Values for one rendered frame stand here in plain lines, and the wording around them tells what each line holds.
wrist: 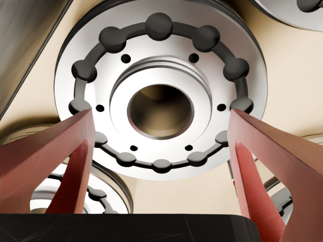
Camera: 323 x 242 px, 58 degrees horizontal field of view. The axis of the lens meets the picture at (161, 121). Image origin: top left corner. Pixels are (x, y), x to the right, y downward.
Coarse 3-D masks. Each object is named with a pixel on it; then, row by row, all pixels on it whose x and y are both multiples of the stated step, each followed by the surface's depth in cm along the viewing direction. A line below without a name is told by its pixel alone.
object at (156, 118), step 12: (144, 96) 17; (180, 96) 17; (132, 108) 14; (144, 108) 16; (156, 108) 17; (168, 108) 16; (180, 108) 16; (144, 120) 15; (156, 120) 16; (168, 120) 16; (180, 120) 15
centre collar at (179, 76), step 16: (144, 64) 12; (160, 64) 12; (176, 64) 12; (128, 80) 12; (144, 80) 12; (160, 80) 12; (176, 80) 12; (192, 80) 12; (112, 96) 13; (128, 96) 13; (192, 96) 13; (208, 96) 13; (112, 112) 13; (128, 112) 14; (192, 112) 14; (208, 112) 13; (128, 128) 14; (144, 128) 15; (176, 128) 15; (192, 128) 14; (144, 144) 15; (160, 144) 15; (176, 144) 15
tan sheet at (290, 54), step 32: (64, 32) 15; (256, 32) 15; (288, 32) 15; (320, 32) 15; (288, 64) 16; (320, 64) 16; (32, 96) 17; (160, 96) 17; (288, 96) 17; (320, 96) 17; (0, 128) 19; (288, 128) 19; (320, 128) 19; (160, 192) 22; (192, 192) 22; (224, 192) 22
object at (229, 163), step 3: (228, 162) 16; (228, 165) 16; (231, 165) 16; (228, 168) 16; (231, 168) 16; (231, 171) 16; (231, 174) 15; (231, 177) 15; (231, 180) 15; (234, 180) 15; (234, 183) 15; (234, 186) 15; (237, 198) 14
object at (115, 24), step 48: (144, 0) 11; (192, 0) 11; (96, 48) 12; (144, 48) 12; (192, 48) 12; (240, 48) 12; (96, 96) 14; (240, 96) 14; (96, 144) 16; (192, 144) 15
